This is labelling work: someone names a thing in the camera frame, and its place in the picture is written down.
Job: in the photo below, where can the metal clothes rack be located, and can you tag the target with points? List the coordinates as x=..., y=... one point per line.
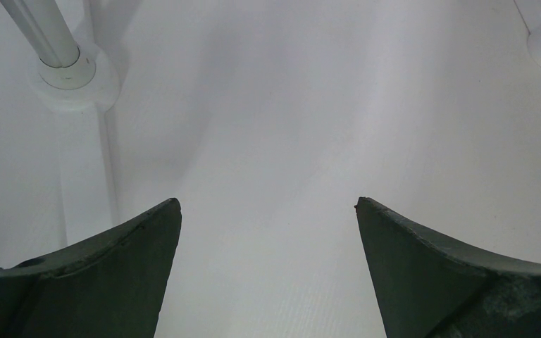
x=56, y=85

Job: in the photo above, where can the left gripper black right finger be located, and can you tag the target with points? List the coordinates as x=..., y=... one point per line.
x=428, y=284

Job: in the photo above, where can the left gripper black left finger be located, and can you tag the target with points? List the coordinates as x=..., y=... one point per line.
x=109, y=285

